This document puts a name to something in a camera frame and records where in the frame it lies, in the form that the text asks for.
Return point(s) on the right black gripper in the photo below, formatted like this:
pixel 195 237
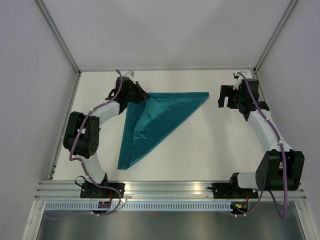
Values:
pixel 227 91

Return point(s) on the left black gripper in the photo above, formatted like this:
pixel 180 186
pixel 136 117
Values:
pixel 142 95

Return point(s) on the teal cloth napkin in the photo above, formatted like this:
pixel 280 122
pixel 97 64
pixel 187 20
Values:
pixel 148 123

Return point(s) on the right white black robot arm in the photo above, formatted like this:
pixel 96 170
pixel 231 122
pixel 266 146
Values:
pixel 281 166

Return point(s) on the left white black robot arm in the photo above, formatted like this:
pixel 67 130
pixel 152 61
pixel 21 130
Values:
pixel 82 134

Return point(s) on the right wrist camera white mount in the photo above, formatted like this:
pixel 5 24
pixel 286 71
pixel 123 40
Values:
pixel 238 75

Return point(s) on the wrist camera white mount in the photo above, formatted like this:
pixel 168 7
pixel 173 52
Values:
pixel 129 75
pixel 238 75

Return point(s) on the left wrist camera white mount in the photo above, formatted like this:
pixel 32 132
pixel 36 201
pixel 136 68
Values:
pixel 129 75

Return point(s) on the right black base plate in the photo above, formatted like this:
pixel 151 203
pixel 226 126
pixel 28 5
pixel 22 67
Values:
pixel 225 191

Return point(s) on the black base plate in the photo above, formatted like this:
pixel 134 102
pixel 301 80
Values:
pixel 225 191
pixel 90 191

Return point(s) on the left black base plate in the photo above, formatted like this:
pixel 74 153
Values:
pixel 90 191

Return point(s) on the left aluminium frame post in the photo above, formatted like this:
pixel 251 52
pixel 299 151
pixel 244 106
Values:
pixel 43 9

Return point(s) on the aluminium frame post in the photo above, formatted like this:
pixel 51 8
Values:
pixel 43 9
pixel 275 34

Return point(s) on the right aluminium frame post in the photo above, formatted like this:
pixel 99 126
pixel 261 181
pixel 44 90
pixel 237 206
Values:
pixel 275 34

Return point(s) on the aluminium mounting rail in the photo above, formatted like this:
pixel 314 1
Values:
pixel 138 190

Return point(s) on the white slotted cable duct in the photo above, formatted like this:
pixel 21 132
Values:
pixel 160 206

